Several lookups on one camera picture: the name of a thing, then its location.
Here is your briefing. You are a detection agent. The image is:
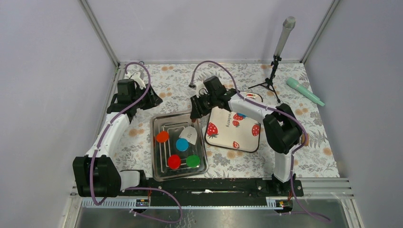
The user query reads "silver microphone on stand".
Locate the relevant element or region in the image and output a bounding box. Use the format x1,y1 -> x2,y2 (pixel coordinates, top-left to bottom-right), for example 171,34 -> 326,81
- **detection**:
248,16 -> 296,103

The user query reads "wooden double-ended dough roller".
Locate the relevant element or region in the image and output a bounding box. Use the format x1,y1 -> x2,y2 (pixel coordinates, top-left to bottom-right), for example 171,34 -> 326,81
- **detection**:
301,133 -> 309,146

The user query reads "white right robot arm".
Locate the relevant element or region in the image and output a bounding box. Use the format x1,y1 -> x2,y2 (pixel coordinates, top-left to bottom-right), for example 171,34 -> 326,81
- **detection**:
189,76 -> 306,196

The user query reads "mint green handheld tool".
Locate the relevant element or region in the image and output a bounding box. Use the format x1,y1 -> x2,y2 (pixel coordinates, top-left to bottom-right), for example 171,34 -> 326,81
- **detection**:
286,77 -> 325,107

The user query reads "green dough disc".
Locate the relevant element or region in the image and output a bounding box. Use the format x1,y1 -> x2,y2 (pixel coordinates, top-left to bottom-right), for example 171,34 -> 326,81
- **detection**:
186,155 -> 201,168

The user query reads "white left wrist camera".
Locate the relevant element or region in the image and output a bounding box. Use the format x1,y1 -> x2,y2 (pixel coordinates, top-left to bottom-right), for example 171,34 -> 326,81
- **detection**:
125,70 -> 146,89

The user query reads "blue dough piece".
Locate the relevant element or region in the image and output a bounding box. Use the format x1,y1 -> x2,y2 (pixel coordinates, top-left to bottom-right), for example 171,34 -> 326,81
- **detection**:
175,138 -> 189,152

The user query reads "white strawberry print tray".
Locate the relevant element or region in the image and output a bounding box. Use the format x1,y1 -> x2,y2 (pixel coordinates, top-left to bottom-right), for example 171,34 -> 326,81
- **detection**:
204,107 -> 261,153

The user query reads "metal spatula wooden handle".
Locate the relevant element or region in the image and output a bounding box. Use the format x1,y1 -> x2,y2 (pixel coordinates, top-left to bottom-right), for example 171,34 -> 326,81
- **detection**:
179,120 -> 198,145

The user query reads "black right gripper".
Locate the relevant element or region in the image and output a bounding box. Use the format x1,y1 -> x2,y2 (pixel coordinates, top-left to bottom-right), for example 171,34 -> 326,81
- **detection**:
191,93 -> 217,120

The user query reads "blue dough scrap strip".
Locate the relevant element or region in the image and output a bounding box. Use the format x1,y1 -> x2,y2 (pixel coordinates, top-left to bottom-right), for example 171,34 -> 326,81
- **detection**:
237,113 -> 247,119

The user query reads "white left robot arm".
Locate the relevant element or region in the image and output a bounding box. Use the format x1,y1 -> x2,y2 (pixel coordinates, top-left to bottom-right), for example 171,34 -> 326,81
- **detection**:
72,79 -> 162,197

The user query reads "orange dough disc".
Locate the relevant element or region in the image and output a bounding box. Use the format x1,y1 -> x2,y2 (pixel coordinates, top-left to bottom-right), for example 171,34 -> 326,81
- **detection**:
155,131 -> 169,143

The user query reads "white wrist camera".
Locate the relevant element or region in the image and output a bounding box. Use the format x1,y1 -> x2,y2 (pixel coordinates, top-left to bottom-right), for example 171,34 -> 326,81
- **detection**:
195,82 -> 208,97
125,70 -> 146,89

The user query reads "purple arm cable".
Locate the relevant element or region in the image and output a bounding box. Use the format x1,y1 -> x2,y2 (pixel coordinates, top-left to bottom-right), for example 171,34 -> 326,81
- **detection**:
188,60 -> 332,225
89,62 -> 184,225

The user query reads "red dough disc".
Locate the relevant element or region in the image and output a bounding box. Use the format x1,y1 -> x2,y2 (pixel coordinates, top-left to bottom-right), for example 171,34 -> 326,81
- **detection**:
167,154 -> 182,170

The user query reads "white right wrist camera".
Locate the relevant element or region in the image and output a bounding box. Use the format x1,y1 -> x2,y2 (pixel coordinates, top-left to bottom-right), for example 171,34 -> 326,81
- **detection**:
195,82 -> 208,97

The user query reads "stainless steel baking tray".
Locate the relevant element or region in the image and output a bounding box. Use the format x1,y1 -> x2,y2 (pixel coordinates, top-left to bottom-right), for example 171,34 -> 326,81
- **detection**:
151,111 -> 209,181

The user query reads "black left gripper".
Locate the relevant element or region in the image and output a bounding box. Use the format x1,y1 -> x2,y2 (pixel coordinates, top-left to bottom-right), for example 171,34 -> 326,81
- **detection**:
131,83 -> 162,110

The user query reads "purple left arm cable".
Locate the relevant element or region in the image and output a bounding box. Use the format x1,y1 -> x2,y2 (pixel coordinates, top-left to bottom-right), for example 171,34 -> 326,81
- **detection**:
89,62 -> 184,225

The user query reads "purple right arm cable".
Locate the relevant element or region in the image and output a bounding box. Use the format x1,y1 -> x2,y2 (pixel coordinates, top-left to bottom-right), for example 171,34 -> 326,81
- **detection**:
188,60 -> 332,225

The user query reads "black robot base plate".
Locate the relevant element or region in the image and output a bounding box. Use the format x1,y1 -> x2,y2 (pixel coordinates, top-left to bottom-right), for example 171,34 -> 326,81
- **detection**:
120,178 -> 304,207

